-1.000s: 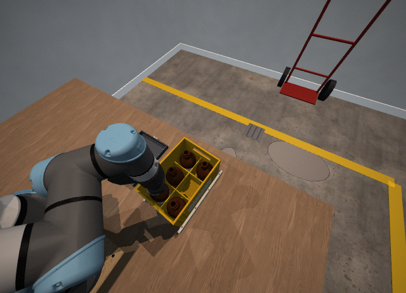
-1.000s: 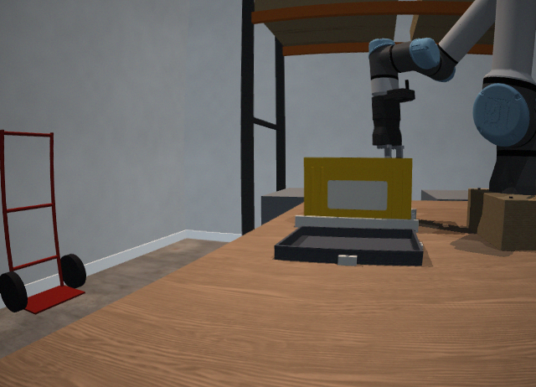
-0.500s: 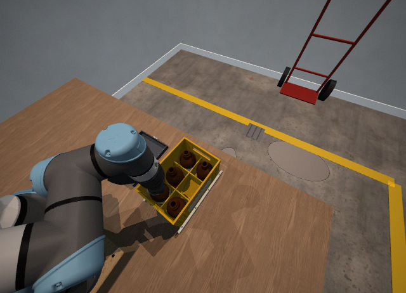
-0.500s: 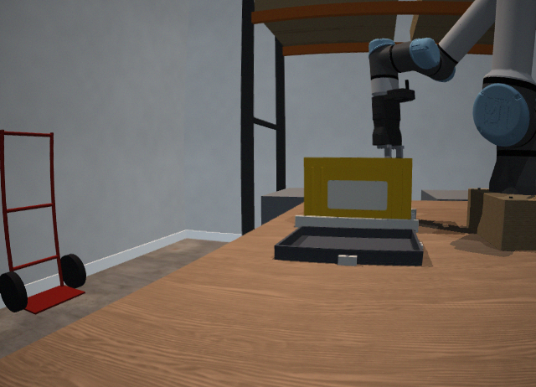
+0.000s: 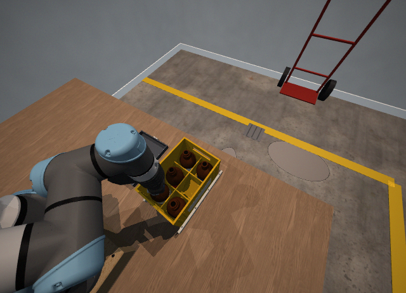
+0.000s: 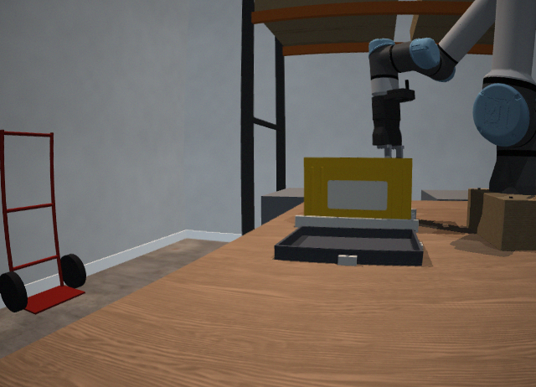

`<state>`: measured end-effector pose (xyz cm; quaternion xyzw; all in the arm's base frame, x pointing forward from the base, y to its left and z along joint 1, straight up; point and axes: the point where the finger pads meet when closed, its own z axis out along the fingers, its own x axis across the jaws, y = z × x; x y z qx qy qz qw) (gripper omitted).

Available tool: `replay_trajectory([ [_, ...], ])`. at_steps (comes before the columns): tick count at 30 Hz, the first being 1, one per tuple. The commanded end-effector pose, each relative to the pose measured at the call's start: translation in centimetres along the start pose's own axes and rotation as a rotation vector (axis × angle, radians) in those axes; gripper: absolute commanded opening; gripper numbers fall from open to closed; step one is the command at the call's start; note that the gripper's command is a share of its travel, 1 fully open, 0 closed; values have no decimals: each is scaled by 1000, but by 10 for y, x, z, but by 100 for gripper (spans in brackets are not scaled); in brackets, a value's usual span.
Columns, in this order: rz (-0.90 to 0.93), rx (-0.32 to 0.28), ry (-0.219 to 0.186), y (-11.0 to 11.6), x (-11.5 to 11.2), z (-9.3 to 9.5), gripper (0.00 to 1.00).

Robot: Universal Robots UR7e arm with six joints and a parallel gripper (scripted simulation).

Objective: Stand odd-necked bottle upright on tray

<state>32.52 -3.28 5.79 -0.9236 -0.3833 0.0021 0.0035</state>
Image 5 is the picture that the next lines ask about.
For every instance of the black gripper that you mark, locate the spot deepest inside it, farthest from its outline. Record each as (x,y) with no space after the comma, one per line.
(153,180)

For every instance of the brown bottle with blue label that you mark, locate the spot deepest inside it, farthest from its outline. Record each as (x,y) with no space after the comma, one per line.
(203,169)

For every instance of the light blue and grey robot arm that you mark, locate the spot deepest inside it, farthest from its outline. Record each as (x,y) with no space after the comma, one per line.
(52,236)

